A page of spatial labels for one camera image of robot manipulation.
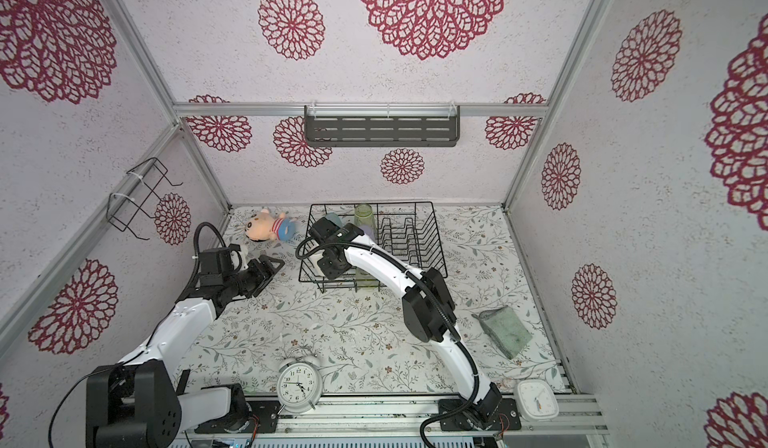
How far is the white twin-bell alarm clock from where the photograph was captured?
2.44 ft

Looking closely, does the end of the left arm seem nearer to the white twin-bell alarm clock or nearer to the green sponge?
the white twin-bell alarm clock

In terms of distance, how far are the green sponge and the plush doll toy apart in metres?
0.74

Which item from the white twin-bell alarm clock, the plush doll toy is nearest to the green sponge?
the white twin-bell alarm clock

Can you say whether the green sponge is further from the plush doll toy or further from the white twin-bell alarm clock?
the plush doll toy

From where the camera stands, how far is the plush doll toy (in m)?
1.05

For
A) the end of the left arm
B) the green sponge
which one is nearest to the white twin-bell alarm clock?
the end of the left arm

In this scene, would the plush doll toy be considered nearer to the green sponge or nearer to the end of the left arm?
the end of the left arm

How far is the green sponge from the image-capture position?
2.79 feet

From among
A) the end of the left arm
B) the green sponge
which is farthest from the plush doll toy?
the green sponge

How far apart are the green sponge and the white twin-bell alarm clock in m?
0.51

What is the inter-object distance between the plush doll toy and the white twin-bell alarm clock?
1.43 ft
